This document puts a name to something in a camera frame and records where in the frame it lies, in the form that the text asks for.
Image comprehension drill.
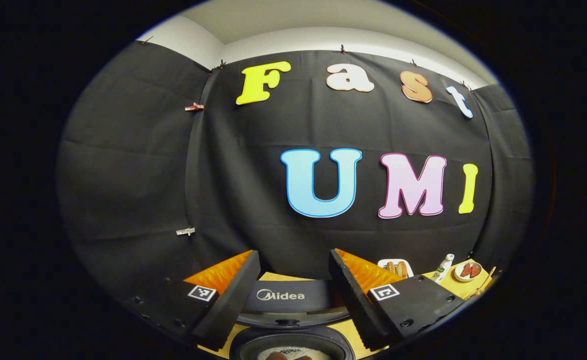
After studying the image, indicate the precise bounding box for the white toaster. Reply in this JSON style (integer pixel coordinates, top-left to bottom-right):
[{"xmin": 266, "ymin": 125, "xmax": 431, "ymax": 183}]
[{"xmin": 377, "ymin": 258, "xmax": 415, "ymax": 280}]

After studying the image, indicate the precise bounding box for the white bottle with green label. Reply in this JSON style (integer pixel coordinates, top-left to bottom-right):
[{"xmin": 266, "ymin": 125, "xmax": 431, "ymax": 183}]
[{"xmin": 432, "ymin": 253, "xmax": 455, "ymax": 284}]

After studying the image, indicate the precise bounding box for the small white plate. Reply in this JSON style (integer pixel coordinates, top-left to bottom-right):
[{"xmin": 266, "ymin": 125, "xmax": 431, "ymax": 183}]
[{"xmin": 454, "ymin": 261, "xmax": 483, "ymax": 283}]

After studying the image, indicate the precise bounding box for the black backdrop cloth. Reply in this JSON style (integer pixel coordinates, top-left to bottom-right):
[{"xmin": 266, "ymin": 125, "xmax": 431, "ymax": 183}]
[{"xmin": 56, "ymin": 41, "xmax": 534, "ymax": 301}]

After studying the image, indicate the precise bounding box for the wooden spoon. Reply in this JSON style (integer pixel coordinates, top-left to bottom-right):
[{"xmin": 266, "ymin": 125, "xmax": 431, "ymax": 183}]
[{"xmin": 476, "ymin": 266, "xmax": 497, "ymax": 295}]

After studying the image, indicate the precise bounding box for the black rice cooker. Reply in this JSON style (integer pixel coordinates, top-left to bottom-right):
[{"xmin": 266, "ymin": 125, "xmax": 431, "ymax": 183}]
[{"xmin": 228, "ymin": 277, "xmax": 358, "ymax": 360}]

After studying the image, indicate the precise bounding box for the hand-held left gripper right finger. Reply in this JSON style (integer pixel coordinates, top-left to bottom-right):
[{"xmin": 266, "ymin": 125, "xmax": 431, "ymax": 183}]
[{"xmin": 328, "ymin": 248, "xmax": 469, "ymax": 351}]

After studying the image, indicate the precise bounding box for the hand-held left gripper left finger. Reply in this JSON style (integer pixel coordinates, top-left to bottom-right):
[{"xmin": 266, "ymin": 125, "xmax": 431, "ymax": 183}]
[{"xmin": 123, "ymin": 249, "xmax": 262, "ymax": 352}]

